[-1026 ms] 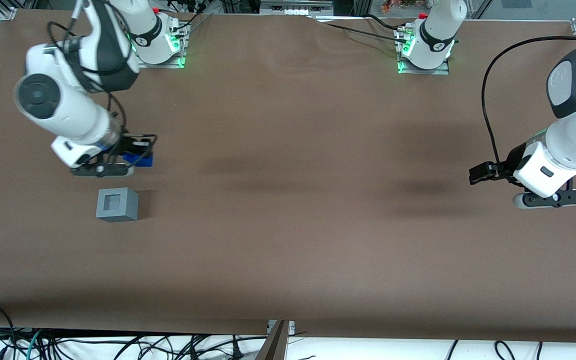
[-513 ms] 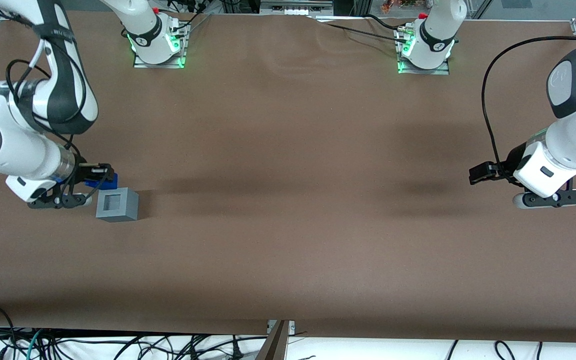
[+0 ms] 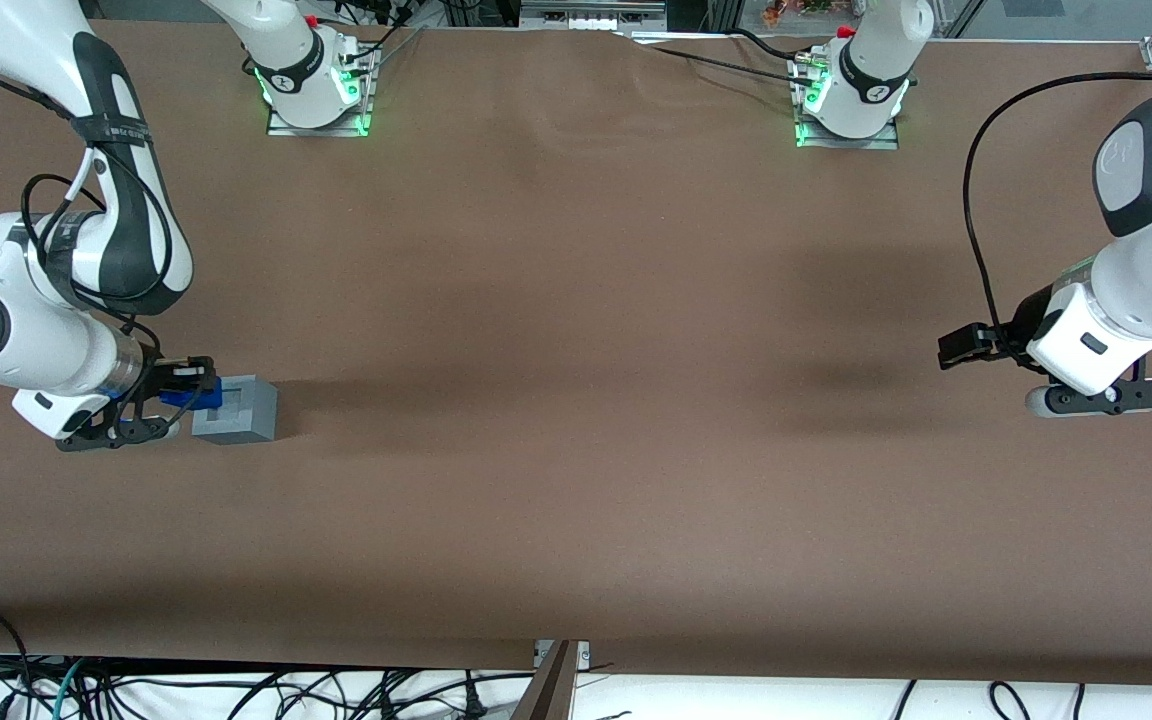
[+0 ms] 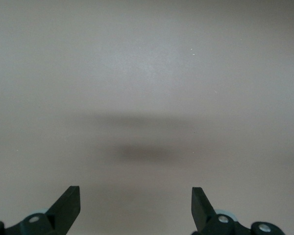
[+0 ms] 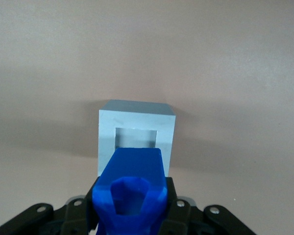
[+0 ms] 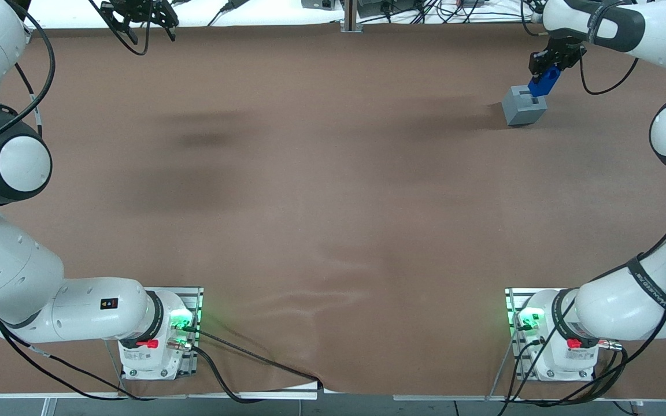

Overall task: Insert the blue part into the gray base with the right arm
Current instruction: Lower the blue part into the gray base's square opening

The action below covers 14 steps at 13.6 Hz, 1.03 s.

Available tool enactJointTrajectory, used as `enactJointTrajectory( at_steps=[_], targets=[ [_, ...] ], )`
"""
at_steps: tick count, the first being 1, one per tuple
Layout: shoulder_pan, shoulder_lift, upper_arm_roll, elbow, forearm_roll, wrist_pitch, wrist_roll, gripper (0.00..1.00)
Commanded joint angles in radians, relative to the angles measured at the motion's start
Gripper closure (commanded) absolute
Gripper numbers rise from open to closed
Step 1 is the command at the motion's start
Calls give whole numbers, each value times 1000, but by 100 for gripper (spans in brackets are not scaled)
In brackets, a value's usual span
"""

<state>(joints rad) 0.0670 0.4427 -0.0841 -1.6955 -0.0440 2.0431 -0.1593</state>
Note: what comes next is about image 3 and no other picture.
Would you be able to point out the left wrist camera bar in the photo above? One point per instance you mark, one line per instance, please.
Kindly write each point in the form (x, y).
(1086, 398)

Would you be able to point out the dark support beam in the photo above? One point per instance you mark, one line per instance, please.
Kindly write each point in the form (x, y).
(548, 690)

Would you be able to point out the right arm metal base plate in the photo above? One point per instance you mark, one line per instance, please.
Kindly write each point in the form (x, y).
(321, 128)

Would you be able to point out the blue plastic part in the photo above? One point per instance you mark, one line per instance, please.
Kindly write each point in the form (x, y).
(176, 397)

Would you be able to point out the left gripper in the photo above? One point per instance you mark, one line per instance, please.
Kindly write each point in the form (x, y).
(1028, 318)

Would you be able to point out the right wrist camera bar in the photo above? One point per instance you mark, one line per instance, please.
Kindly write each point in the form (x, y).
(126, 432)

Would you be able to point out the gray square base block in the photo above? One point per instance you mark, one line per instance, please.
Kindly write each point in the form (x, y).
(246, 420)

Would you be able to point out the metal table edge bracket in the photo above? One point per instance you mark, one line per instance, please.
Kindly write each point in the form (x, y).
(581, 652)

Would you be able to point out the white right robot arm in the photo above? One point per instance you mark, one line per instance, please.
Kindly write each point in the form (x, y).
(36, 340)

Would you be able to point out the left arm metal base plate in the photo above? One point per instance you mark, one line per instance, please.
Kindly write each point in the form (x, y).
(846, 143)

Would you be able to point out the left arm black camera mount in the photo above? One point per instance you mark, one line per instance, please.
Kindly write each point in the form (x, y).
(1036, 312)

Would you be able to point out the arm black camera mount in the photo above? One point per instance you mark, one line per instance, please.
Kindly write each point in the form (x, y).
(141, 385)
(1036, 312)

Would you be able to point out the aluminium profile rack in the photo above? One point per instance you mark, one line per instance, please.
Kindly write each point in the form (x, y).
(591, 14)

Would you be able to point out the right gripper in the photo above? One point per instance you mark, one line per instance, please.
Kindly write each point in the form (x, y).
(158, 376)

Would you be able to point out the right arm black camera mount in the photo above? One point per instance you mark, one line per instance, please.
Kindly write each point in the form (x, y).
(141, 385)

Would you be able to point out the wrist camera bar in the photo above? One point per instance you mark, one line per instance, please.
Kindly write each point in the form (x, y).
(126, 432)
(1086, 398)

